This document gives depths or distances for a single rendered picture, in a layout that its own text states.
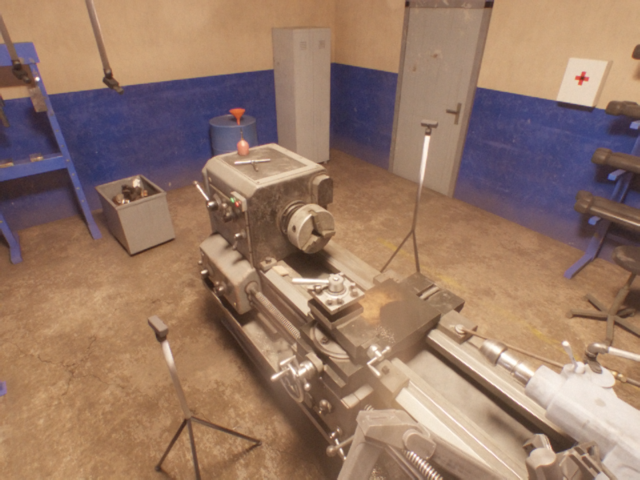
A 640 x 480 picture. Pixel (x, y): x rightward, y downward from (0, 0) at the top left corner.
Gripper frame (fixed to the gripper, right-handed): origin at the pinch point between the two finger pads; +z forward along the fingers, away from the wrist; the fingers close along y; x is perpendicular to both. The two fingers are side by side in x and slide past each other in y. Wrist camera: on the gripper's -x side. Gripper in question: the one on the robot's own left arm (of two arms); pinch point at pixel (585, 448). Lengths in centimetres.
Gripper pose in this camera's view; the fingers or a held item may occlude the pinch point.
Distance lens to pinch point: 132.4
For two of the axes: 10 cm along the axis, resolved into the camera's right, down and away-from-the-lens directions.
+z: 7.9, -3.3, 5.2
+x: 5.8, 6.8, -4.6
